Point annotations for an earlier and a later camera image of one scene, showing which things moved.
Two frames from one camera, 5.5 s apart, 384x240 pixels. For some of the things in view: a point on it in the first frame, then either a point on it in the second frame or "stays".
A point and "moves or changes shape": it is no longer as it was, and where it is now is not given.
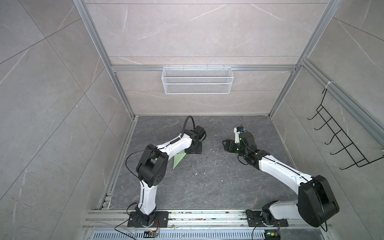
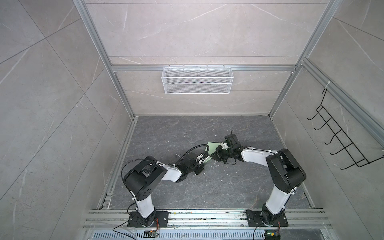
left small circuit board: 149,234 stays
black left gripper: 199,150 -> 199,171
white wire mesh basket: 198,80 stays
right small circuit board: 272,235 stays
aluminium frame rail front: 104,219 stays
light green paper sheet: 178,157 moves or changes shape
